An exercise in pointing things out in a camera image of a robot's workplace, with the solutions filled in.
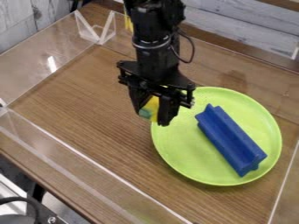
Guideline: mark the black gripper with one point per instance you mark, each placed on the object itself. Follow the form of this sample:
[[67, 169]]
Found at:
[[174, 84]]

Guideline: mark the yellow toy banana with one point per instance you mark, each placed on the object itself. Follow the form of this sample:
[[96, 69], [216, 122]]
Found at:
[[148, 111]]

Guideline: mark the blue plastic block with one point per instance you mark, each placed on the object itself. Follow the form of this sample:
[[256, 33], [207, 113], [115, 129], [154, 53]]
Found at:
[[230, 139]]

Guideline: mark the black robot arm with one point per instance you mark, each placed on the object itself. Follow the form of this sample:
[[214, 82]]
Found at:
[[156, 36]]

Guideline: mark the green plate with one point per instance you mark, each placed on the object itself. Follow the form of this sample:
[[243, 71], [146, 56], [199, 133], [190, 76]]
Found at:
[[190, 153]]

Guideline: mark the yellow labelled tin can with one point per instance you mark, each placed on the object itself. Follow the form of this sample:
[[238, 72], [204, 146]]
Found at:
[[128, 22]]

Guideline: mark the clear acrylic corner bracket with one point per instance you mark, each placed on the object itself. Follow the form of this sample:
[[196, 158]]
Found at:
[[95, 33]]

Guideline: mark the black metal table bracket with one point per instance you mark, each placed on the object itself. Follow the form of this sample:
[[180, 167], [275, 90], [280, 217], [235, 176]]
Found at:
[[48, 216]]

